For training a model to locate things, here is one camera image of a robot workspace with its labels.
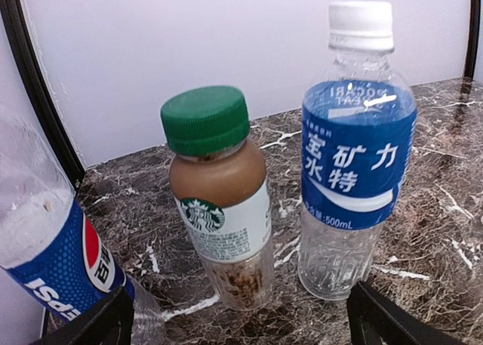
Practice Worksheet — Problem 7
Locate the Pepsi bottle blue label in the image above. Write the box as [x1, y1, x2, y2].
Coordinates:
[0, 103, 166, 345]

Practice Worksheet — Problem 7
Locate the Pocari Sweat bottle white cap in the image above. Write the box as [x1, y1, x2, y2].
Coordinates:
[297, 0, 419, 300]

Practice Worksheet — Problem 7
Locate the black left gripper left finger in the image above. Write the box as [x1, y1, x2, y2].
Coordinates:
[32, 286, 134, 345]

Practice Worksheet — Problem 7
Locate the black right corner frame post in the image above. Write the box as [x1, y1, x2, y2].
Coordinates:
[463, 0, 481, 80]

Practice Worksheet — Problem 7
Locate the Starbucks coffee bottle green cap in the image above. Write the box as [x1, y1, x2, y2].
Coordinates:
[160, 85, 275, 310]

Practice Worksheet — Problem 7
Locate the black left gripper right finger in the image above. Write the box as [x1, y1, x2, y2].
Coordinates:
[346, 282, 463, 345]

